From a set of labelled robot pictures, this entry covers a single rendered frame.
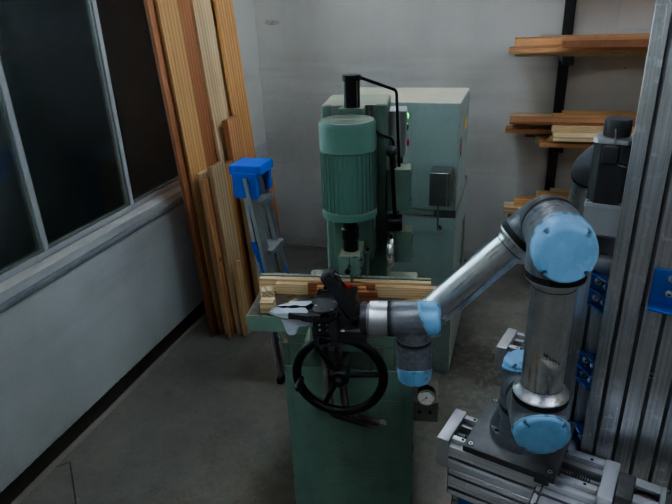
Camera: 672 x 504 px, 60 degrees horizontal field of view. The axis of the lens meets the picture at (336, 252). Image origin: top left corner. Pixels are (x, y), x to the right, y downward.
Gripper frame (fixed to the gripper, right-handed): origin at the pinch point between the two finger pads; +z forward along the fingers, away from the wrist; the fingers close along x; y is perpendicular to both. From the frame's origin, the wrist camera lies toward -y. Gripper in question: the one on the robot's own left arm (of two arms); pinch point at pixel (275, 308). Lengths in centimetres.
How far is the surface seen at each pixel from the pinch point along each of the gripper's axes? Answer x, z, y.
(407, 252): 85, -26, 18
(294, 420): 58, 14, 71
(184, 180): 182, 96, 11
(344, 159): 60, -9, -21
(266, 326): 55, 20, 33
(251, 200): 140, 47, 12
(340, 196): 61, -7, -9
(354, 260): 65, -9, 14
